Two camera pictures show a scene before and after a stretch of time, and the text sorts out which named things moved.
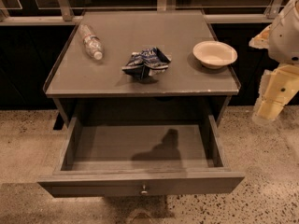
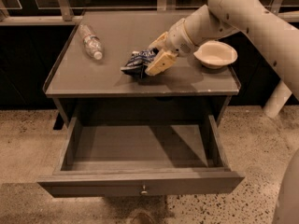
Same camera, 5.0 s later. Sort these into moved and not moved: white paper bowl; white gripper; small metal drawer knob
Moved: white gripper
Not moved: white paper bowl; small metal drawer knob
